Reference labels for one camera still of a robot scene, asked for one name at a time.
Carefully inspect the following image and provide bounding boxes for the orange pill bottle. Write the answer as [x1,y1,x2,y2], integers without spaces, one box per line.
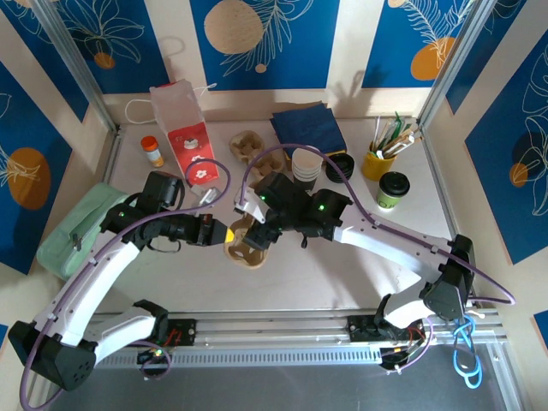
[140,135,165,169]

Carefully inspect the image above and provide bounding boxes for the red white paper gift bag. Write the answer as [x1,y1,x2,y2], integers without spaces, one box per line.
[124,79,220,189]

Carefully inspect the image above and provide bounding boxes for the wooden stirrer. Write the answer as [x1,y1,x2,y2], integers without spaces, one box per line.
[387,134,424,158]
[384,128,419,153]

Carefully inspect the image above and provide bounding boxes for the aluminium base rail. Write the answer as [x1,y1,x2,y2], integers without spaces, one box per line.
[85,307,510,372]

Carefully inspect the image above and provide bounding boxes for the purple cable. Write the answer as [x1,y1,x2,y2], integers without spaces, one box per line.
[241,144,517,372]
[19,158,233,408]

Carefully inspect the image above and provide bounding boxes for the aluminium frame post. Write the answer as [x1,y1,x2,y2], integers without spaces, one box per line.
[417,0,493,129]
[32,0,122,134]

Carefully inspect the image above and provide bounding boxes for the stack of paper cups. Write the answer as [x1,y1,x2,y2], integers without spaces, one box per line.
[291,147,323,194]

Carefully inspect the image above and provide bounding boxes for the small control board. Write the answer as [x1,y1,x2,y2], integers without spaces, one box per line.
[379,337,432,373]
[136,345,175,380]

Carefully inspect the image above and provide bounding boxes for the green striped wrapped straw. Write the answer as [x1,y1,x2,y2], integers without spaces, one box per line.
[383,111,406,149]

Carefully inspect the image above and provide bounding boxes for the stack of black lids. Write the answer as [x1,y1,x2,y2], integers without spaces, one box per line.
[325,153,356,183]

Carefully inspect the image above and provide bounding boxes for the brown pulp cup carrier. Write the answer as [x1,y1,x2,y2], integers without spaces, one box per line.
[229,130,286,179]
[223,216,275,271]

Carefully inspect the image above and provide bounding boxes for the blue cable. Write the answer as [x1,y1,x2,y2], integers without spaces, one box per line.
[451,316,483,390]

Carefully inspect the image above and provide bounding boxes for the mint green zip pouch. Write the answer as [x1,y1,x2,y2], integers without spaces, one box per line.
[36,182,129,282]

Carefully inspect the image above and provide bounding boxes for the yellow utensil cup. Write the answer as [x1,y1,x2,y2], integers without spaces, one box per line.
[362,143,397,181]

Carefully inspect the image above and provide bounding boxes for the navy paper napkin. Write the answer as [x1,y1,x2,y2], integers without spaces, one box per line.
[270,106,336,134]
[273,109,348,155]

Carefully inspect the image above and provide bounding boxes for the slotted grey cable duct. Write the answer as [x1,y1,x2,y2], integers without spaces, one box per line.
[96,348,383,370]

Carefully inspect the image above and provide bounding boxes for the black plastic cup lid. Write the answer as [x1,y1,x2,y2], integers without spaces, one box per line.
[378,171,411,199]

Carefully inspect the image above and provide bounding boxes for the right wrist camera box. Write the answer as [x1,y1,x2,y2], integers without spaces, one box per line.
[232,194,267,224]

